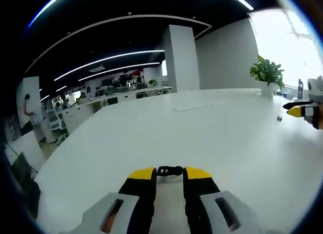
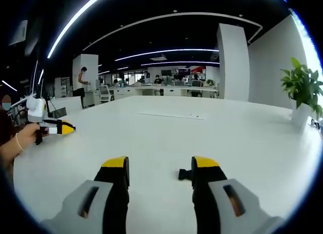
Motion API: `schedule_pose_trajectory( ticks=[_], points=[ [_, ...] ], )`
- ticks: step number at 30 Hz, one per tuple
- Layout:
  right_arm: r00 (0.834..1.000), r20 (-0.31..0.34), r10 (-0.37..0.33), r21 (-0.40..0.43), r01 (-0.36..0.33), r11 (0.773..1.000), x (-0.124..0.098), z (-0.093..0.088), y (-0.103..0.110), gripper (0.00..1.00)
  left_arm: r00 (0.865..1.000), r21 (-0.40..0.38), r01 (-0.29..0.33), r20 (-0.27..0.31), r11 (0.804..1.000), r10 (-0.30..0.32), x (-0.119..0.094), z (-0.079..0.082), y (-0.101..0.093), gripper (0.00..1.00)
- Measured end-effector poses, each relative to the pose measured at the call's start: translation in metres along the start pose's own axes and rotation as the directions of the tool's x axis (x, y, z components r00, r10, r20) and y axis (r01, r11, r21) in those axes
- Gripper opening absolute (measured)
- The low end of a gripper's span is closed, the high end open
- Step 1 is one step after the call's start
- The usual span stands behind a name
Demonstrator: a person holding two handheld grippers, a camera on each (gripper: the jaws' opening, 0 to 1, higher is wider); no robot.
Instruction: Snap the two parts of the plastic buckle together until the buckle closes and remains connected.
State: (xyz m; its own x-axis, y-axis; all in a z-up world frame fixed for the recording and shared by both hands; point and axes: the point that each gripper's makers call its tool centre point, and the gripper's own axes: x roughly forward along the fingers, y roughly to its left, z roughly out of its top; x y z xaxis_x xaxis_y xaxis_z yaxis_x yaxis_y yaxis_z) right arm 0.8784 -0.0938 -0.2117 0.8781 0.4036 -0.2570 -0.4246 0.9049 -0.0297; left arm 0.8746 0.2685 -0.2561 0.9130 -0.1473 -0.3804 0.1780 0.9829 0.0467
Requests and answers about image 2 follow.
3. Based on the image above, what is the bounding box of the person's left hand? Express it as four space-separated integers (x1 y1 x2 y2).
15 123 49 151

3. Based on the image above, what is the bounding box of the black plastic buckle part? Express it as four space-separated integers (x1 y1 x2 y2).
178 169 194 181

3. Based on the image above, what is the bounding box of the long ceiling strip light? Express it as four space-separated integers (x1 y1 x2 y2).
47 0 112 59

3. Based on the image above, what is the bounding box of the red and black wall screen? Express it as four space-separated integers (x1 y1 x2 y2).
176 66 206 74

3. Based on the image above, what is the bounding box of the white wristband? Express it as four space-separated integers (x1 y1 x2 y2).
15 132 25 151

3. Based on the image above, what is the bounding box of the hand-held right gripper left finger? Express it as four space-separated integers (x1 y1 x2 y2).
40 155 131 234

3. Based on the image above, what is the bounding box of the potted green plant white pot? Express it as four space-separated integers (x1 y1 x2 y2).
280 56 323 129

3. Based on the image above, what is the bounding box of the table cable hatch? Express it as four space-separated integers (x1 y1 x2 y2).
137 112 206 121

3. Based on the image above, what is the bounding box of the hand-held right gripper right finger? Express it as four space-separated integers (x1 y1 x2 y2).
191 155 285 234

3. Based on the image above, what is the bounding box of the white office desk row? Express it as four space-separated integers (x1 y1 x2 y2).
111 84 219 99

